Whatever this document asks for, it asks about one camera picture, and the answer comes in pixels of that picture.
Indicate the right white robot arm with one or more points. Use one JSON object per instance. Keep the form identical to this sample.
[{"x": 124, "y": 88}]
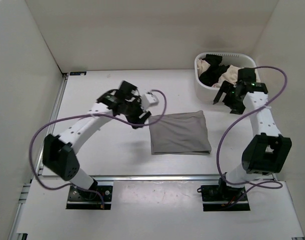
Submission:
[{"x": 267, "y": 151}]

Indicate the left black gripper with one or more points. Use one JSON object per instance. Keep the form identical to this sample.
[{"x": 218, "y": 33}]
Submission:
[{"x": 135, "y": 119}]

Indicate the white laundry basket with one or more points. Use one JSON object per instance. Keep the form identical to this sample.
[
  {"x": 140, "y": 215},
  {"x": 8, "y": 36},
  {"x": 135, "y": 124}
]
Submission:
[{"x": 206, "y": 93}]

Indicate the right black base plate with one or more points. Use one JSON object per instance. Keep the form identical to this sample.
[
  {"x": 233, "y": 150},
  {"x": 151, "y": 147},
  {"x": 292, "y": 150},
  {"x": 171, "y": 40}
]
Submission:
[{"x": 223, "y": 199}]

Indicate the small cream garment in basket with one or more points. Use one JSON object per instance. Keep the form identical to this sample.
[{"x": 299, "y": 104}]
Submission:
[{"x": 202, "y": 66}]

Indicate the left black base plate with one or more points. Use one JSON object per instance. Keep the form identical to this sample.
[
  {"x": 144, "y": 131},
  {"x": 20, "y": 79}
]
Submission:
[{"x": 83, "y": 200}]

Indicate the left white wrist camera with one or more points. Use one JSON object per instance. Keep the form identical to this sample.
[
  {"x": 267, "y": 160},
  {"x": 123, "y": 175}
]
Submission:
[{"x": 148, "y": 100}]

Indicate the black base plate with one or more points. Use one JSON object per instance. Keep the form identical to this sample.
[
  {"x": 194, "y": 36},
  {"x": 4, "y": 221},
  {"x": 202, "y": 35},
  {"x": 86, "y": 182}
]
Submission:
[
  {"x": 83, "y": 200},
  {"x": 223, "y": 199}
]

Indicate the aluminium frame rail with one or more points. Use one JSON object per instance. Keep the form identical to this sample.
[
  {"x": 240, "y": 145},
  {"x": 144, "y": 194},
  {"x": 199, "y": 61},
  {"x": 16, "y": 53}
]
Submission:
[{"x": 194, "y": 177}]

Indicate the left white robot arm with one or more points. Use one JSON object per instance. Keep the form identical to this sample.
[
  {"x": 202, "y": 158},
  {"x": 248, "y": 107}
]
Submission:
[{"x": 60, "y": 151}]

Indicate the grey trousers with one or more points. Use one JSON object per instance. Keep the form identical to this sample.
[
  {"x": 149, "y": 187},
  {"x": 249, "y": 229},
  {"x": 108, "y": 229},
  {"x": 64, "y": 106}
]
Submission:
[{"x": 180, "y": 134}]

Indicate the black garment in basket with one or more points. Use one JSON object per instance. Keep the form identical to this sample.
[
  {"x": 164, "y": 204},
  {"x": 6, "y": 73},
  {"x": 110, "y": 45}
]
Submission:
[{"x": 216, "y": 69}]

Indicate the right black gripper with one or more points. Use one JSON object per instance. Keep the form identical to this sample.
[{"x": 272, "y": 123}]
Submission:
[{"x": 236, "y": 108}]

